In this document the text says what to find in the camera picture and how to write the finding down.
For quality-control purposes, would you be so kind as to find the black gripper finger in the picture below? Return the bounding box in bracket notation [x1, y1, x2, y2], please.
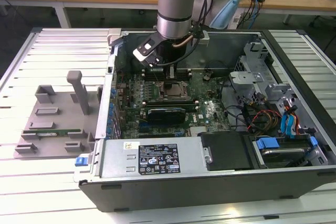
[165, 66, 180, 91]

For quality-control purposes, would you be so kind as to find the metal socket cover frame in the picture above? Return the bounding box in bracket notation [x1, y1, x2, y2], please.
[156, 82, 189, 100]

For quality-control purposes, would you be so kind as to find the CPU socket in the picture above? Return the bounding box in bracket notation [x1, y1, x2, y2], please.
[155, 81, 189, 101]

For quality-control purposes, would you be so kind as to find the black RAM slot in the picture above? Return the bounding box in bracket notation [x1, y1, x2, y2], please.
[143, 104, 199, 110]
[142, 99, 197, 104]
[142, 74, 192, 79]
[142, 72, 191, 77]
[141, 69, 191, 74]
[143, 101, 198, 106]
[142, 77, 192, 82]

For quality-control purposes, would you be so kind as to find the black graphics card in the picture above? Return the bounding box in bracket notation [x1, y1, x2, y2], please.
[145, 106, 186, 124]

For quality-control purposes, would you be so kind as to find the green motherboard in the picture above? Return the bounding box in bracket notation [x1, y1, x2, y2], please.
[114, 69, 237, 140]

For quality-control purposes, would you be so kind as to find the metal disk bay cage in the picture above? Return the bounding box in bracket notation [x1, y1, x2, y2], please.
[227, 40, 299, 104]

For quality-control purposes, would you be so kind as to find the black plastic shroud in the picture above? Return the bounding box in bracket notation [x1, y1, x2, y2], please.
[197, 131, 254, 172]

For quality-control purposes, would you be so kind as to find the silver power supply unit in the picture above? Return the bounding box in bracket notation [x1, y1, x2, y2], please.
[90, 136, 211, 179]

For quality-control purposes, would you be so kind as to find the black open PC case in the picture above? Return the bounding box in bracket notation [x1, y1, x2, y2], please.
[73, 28, 336, 213]

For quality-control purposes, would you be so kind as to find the hard disk in blue carrier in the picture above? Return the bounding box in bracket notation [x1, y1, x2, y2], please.
[256, 136, 320, 168]

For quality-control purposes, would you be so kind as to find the green RAM stick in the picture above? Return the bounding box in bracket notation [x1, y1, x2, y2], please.
[23, 128, 82, 138]

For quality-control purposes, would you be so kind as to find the grey parts rack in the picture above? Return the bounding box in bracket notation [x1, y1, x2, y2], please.
[14, 70, 103, 159]

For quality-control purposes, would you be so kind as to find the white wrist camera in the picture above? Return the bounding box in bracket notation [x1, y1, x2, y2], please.
[132, 37, 161, 68]

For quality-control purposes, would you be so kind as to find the yellow red wire bundle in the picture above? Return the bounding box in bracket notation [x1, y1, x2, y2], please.
[245, 102, 283, 132]

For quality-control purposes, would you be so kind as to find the blue flat wire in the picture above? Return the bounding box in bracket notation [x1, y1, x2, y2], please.
[286, 105, 299, 141]
[280, 111, 289, 137]

